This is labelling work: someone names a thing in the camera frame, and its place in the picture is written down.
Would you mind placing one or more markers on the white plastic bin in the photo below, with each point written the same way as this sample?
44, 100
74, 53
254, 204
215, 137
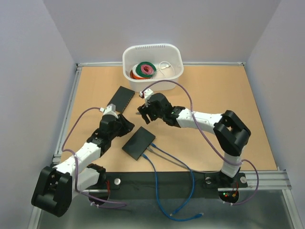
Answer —
165, 57

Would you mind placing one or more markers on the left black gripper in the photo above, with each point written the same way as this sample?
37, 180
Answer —
127, 126

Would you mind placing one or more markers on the aluminium table frame rail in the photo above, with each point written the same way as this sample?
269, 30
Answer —
207, 88

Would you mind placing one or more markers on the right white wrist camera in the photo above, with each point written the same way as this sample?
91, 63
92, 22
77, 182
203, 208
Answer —
146, 94

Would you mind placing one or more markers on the black network switch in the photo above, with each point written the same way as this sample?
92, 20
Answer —
122, 98
138, 143

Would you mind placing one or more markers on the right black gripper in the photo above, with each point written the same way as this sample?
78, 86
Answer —
144, 109

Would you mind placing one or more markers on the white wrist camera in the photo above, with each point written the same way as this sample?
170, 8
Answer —
146, 94
109, 110

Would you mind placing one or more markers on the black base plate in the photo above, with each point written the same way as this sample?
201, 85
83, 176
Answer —
171, 185

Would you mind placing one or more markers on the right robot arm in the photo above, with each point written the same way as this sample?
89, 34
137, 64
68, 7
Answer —
231, 133

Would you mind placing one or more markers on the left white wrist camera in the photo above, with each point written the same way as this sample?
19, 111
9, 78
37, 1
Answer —
109, 110

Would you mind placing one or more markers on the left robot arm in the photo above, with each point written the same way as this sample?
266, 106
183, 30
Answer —
57, 186

